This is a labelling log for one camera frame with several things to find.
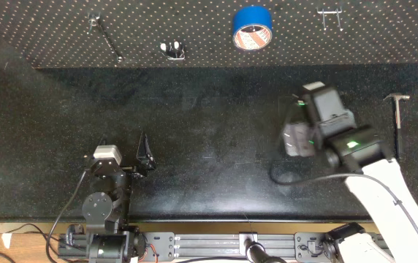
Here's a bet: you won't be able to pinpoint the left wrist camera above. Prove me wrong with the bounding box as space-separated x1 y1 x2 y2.
92 144 124 166

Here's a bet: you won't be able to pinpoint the black cable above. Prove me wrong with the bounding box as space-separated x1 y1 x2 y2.
45 168 90 263
269 160 418 263

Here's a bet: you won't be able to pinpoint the mounting rail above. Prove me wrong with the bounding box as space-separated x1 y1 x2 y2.
57 231 393 263

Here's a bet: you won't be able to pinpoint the roll of blue tape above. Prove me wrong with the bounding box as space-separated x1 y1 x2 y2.
232 5 273 52

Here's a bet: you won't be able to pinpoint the black handled pliers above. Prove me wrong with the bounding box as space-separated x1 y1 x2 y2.
159 40 186 59

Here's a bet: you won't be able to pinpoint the silver wrench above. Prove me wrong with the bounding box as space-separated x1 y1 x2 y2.
87 12 125 64

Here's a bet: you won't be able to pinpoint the thin black wire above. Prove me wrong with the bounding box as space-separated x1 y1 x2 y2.
4 222 86 254

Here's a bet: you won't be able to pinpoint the hammer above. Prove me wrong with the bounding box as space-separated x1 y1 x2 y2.
383 92 411 159

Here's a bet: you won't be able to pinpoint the black pegboard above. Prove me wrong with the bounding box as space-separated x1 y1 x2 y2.
0 0 418 69

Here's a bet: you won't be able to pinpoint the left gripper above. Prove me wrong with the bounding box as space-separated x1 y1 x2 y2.
85 131 157 180

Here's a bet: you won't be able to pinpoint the white tape piece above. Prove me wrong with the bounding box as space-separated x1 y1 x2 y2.
1 232 14 251

